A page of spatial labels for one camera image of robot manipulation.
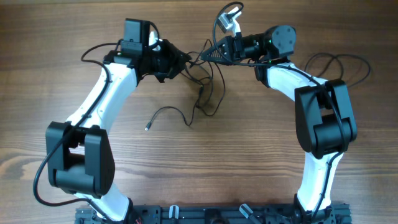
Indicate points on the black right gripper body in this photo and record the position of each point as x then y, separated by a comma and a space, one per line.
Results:
231, 50

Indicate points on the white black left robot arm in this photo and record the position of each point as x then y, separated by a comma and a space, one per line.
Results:
79, 158

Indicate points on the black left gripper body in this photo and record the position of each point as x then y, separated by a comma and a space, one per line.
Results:
170, 60

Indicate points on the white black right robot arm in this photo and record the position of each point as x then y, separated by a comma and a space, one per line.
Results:
324, 119

